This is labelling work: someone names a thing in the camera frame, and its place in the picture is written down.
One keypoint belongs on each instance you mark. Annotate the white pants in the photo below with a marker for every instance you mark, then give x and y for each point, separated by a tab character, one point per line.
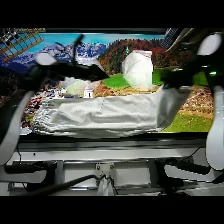
110	113

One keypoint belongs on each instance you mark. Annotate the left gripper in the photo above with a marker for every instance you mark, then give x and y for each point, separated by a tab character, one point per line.
95	72

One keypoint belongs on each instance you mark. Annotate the silver frame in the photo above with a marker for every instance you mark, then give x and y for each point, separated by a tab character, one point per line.
100	155

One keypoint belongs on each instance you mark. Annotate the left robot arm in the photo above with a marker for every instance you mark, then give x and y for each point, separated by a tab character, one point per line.
15	126

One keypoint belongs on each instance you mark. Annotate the white garment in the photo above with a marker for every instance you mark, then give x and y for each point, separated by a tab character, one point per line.
138	70

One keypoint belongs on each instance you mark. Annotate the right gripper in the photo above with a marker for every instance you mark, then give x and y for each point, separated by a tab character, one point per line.
173	78

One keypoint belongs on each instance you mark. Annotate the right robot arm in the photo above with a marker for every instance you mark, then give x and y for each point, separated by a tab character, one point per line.
215	133

